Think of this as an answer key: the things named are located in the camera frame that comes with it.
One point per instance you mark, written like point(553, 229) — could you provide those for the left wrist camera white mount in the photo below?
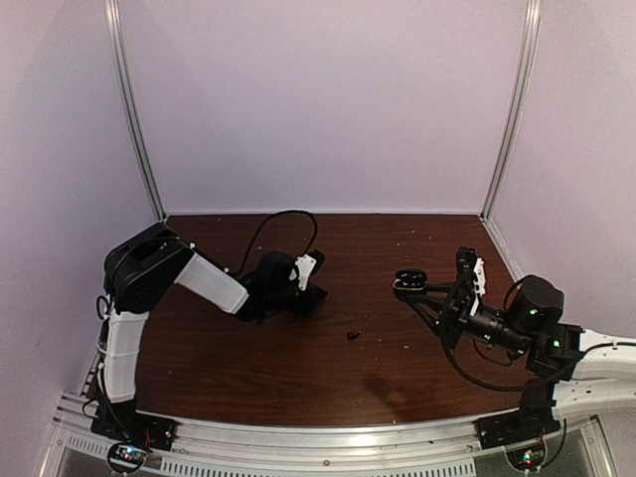
point(305, 266)

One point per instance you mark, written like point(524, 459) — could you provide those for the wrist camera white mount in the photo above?
point(305, 266)
point(468, 261)

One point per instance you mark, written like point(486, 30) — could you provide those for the left aluminium frame post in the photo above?
point(130, 110)

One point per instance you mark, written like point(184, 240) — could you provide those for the right aluminium frame post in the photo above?
point(526, 59)

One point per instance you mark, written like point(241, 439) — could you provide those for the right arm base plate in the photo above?
point(512, 428)

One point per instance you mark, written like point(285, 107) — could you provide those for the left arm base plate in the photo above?
point(147, 431)

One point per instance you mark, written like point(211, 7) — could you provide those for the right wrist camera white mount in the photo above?
point(468, 261)

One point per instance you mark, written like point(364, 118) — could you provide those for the aluminium frame post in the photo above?
point(526, 59)
point(130, 110)

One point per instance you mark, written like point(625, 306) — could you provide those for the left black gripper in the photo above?
point(306, 307)

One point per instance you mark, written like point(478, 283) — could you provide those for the aluminium front rail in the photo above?
point(205, 448)

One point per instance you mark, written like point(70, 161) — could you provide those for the circuit board with leds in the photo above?
point(527, 458)
point(125, 457)

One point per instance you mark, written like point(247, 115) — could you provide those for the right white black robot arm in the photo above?
point(575, 371)

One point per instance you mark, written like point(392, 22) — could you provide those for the black earbud charging case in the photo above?
point(410, 280)

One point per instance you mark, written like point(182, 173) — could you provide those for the left circuit board with leds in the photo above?
point(125, 457)

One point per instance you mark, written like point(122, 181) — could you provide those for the right circuit board with leds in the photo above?
point(527, 458)

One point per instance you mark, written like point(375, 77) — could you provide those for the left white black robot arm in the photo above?
point(139, 273)

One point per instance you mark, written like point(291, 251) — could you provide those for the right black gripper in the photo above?
point(452, 324)

